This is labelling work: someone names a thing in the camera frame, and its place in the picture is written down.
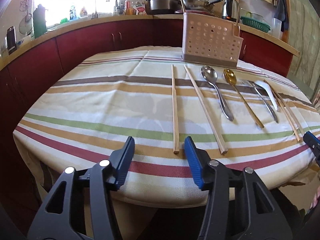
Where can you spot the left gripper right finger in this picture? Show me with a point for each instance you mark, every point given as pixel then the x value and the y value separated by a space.
pixel 239 205

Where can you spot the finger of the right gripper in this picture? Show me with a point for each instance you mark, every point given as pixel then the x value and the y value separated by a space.
pixel 314 143

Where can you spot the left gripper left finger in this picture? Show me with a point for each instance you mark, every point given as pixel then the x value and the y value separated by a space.
pixel 61 215

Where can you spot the white ceramic soup spoon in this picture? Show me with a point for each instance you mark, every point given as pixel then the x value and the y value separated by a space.
pixel 267 88

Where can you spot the silver metal fork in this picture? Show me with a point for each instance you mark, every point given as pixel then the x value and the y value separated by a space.
pixel 256 88

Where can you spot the gold long-handled spoon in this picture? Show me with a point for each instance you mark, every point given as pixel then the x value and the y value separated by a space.
pixel 230 77

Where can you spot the silver metal spoon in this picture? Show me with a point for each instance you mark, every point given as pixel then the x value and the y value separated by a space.
pixel 210 75

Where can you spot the red kitchen cabinets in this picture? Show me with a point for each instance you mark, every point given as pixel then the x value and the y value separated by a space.
pixel 35 67

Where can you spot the person's left hand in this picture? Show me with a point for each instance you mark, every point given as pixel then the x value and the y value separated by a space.
pixel 315 198

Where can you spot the striped tablecloth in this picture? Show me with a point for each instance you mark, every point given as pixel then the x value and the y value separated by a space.
pixel 108 97

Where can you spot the translucent plastic cup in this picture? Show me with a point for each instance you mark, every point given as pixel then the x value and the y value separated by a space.
pixel 276 28

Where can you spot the dark blue hanging cloth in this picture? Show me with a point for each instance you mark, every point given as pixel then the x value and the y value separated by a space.
pixel 282 14

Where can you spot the green plastic colander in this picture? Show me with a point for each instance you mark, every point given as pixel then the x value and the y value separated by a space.
pixel 256 24

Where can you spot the beige perforated utensil basket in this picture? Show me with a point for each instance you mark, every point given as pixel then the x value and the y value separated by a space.
pixel 210 40

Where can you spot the stainless electric kettle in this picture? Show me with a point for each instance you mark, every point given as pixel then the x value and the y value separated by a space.
pixel 230 10

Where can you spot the steel wok with lid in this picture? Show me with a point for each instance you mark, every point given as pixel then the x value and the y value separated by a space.
pixel 204 5

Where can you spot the black travel mug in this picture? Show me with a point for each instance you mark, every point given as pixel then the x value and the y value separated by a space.
pixel 11 40

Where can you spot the green thermos jug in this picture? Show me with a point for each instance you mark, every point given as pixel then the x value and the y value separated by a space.
pixel 39 21

